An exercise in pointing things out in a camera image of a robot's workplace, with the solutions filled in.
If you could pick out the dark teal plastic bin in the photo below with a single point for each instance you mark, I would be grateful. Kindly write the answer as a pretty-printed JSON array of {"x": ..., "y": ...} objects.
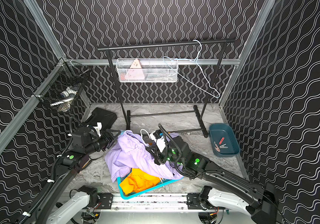
[{"x": 219, "y": 130}]

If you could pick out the lilac shorts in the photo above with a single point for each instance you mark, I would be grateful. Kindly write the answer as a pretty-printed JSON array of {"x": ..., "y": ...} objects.
[{"x": 130, "y": 153}]

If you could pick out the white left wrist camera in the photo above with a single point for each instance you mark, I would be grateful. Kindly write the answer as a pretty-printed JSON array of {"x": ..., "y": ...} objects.
[{"x": 98, "y": 128}]

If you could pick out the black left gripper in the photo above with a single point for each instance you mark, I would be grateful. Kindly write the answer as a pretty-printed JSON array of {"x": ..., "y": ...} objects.
[{"x": 111, "y": 137}]

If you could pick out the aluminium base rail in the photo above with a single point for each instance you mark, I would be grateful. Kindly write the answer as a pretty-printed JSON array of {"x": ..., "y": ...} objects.
[{"x": 212, "y": 204}]

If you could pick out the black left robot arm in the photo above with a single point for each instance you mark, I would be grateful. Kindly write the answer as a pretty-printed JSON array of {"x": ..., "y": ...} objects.
[{"x": 93, "y": 135}]

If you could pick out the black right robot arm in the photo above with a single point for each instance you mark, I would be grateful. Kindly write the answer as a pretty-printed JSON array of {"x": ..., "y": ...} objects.
[{"x": 262, "y": 204}]

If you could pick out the black clothes rack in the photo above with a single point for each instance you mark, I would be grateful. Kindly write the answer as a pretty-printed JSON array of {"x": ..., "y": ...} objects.
[{"x": 199, "y": 115}]

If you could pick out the pink object in basket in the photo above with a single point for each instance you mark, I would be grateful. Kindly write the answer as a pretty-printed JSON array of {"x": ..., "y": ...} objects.
[{"x": 135, "y": 72}]

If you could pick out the black wire basket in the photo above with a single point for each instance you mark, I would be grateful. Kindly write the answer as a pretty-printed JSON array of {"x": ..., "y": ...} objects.
[{"x": 65, "y": 87}]

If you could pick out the teal plastic basket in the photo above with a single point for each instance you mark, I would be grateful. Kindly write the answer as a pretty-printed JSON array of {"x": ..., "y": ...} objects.
[{"x": 132, "y": 195}]

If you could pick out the peach clothespin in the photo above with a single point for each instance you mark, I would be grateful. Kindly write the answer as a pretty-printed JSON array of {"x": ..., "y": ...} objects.
[{"x": 217, "y": 147}]

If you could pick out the orange shorts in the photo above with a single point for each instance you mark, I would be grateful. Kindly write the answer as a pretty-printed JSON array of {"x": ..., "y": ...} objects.
[{"x": 138, "y": 181}]

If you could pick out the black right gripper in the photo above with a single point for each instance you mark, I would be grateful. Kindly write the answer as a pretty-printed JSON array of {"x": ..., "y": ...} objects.
[{"x": 157, "y": 155}]

